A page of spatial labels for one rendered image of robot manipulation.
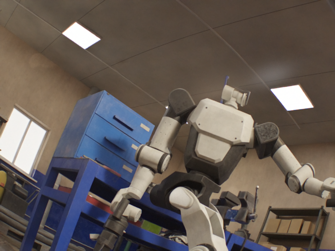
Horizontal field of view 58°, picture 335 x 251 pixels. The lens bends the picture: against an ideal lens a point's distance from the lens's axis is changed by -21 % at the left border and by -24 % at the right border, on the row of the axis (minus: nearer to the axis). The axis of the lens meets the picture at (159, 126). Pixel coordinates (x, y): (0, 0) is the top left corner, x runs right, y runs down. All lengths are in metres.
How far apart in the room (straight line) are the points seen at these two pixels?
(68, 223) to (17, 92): 5.64
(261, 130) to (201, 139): 0.27
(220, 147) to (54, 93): 6.07
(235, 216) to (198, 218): 0.76
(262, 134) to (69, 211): 0.91
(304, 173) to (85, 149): 1.08
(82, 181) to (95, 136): 0.33
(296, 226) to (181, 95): 4.24
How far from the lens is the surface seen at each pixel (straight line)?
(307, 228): 5.41
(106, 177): 1.67
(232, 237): 2.29
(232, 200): 2.21
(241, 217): 2.06
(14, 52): 7.24
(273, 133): 1.55
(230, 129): 1.49
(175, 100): 1.61
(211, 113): 1.52
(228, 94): 1.63
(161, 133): 1.58
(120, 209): 1.45
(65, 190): 1.84
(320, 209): 5.35
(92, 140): 1.84
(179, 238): 2.08
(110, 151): 1.90
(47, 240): 3.85
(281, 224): 5.74
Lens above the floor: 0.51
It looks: 21 degrees up
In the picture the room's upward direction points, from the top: 23 degrees clockwise
